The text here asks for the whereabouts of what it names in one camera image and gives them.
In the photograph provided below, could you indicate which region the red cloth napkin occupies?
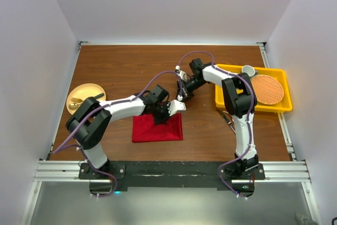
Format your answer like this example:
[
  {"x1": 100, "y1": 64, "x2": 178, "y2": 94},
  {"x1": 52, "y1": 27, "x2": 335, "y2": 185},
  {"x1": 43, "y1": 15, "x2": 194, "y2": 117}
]
[{"x1": 132, "y1": 113, "x2": 183, "y2": 143}]

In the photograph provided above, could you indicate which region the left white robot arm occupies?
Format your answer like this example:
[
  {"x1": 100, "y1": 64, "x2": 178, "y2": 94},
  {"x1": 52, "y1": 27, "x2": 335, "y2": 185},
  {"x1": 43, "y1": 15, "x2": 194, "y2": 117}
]
[{"x1": 66, "y1": 85, "x2": 171, "y2": 179}]

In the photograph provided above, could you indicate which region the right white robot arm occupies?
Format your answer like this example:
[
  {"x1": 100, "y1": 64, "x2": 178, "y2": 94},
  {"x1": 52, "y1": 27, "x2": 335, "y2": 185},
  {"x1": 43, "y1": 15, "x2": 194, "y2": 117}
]
[{"x1": 175, "y1": 58, "x2": 257, "y2": 179}]

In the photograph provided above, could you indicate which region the silver fork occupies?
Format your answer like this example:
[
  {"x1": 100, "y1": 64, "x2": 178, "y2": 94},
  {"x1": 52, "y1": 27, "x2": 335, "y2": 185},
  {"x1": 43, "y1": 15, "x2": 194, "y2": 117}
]
[{"x1": 222, "y1": 111, "x2": 234, "y2": 125}]

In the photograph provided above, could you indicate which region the silver knife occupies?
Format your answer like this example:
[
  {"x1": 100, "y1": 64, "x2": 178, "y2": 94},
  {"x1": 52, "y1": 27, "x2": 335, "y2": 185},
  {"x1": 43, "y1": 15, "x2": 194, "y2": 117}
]
[{"x1": 216, "y1": 109, "x2": 236, "y2": 133}]

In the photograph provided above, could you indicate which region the white cup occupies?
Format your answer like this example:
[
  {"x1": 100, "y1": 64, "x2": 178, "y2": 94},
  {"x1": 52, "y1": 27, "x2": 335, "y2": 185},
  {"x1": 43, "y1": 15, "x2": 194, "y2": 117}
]
[{"x1": 241, "y1": 65, "x2": 257, "y2": 77}]

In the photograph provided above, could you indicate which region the orange woven coaster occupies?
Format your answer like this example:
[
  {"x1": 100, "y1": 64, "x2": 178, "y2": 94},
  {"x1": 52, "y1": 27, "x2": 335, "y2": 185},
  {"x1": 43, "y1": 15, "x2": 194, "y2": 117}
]
[{"x1": 251, "y1": 74, "x2": 284, "y2": 105}]

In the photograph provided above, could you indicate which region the round wooden plate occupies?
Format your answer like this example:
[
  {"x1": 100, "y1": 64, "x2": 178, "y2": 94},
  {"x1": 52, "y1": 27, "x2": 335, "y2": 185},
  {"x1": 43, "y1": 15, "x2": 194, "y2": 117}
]
[{"x1": 65, "y1": 83, "x2": 106, "y2": 114}]

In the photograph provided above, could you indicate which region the gold spoon on plate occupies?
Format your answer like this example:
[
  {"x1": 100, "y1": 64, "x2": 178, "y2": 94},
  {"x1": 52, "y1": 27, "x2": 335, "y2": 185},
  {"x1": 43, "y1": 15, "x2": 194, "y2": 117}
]
[{"x1": 68, "y1": 102, "x2": 81, "y2": 111}]

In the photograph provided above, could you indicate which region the yellow plastic tray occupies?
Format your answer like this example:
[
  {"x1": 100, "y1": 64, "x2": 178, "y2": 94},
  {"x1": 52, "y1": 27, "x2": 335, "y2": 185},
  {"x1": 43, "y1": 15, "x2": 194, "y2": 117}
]
[{"x1": 214, "y1": 63, "x2": 293, "y2": 114}]

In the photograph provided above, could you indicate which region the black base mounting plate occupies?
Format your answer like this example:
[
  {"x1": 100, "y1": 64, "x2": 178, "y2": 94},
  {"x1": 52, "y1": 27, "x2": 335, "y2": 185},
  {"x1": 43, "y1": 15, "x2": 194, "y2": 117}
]
[{"x1": 78, "y1": 161, "x2": 265, "y2": 197}]

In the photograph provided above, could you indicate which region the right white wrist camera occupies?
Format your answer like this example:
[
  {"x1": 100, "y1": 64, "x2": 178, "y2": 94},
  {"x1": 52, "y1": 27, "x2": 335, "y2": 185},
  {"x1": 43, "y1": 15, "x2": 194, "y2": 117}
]
[{"x1": 175, "y1": 65, "x2": 188, "y2": 80}]

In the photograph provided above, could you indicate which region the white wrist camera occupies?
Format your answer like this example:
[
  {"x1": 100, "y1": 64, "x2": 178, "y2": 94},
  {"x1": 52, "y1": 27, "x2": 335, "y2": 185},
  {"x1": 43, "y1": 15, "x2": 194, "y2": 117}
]
[
  {"x1": 168, "y1": 100, "x2": 186, "y2": 116},
  {"x1": 175, "y1": 65, "x2": 188, "y2": 80}
]

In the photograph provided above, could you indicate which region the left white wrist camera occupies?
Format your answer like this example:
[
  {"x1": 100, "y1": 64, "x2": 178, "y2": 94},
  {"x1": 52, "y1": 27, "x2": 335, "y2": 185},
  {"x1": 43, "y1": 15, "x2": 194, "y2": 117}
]
[{"x1": 168, "y1": 100, "x2": 186, "y2": 116}]

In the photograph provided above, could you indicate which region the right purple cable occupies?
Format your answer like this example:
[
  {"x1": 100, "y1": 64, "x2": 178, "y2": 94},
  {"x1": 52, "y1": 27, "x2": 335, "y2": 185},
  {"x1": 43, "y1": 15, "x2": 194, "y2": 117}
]
[{"x1": 175, "y1": 51, "x2": 257, "y2": 199}]

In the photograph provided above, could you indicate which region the purple cable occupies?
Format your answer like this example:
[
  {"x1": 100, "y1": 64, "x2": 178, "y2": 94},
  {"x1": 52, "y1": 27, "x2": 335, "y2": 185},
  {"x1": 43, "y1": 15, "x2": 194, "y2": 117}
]
[
  {"x1": 175, "y1": 51, "x2": 257, "y2": 199},
  {"x1": 52, "y1": 71, "x2": 184, "y2": 198}
]

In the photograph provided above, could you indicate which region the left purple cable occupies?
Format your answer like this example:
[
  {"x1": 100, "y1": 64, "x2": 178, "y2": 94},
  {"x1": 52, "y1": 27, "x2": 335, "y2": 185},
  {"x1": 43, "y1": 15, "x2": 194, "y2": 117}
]
[{"x1": 52, "y1": 71, "x2": 184, "y2": 198}]

